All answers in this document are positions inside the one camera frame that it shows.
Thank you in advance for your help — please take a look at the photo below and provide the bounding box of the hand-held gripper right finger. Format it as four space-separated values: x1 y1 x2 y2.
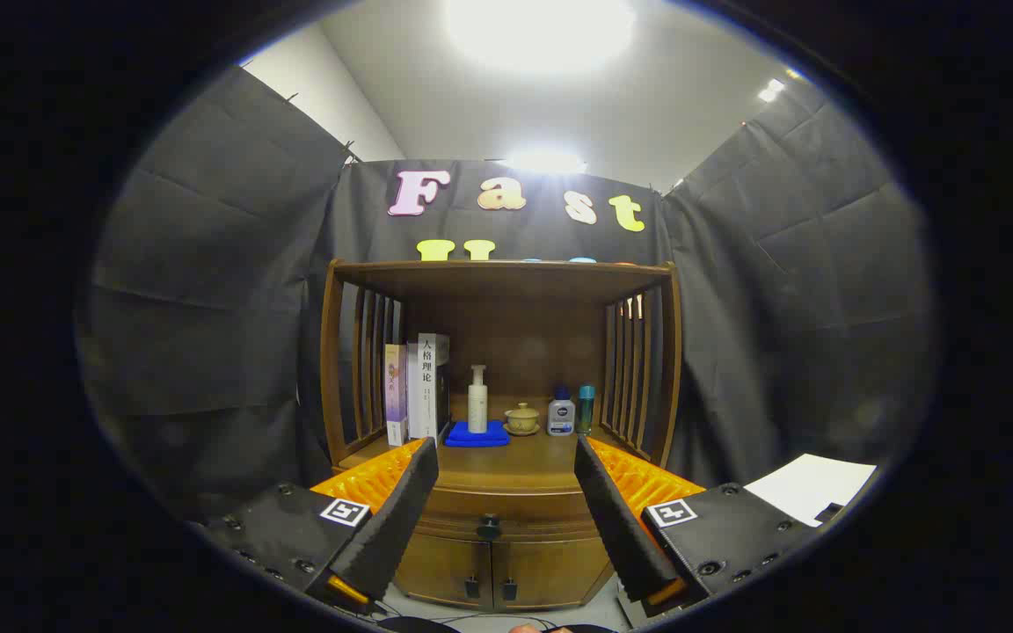
573 435 824 618

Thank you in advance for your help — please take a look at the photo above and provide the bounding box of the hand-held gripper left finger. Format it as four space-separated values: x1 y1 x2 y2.
203 437 440 616

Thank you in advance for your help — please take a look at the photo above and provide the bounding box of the wooden cabinet door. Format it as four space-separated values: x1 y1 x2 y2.
491 538 615 609
394 532 494 609

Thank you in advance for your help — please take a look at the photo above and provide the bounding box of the wooden countertop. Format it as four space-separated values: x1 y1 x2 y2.
338 396 659 493

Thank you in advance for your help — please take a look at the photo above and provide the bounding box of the brown wooden cabinet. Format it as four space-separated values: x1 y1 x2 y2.
320 258 683 612

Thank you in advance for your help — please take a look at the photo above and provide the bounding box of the blue folded cloth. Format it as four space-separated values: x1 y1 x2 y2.
444 420 511 448

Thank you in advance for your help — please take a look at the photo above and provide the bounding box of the white bottle with blue pump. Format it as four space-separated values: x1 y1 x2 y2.
547 387 577 437

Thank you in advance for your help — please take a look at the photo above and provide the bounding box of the purple book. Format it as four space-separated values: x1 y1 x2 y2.
384 344 409 447

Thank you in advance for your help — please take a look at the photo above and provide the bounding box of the thin white book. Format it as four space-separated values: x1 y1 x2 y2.
406 345 421 440

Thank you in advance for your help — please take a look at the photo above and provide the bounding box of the thick white book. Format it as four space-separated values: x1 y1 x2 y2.
417 332 451 439

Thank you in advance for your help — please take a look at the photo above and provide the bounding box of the large ceiling light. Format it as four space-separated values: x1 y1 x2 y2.
441 0 639 76

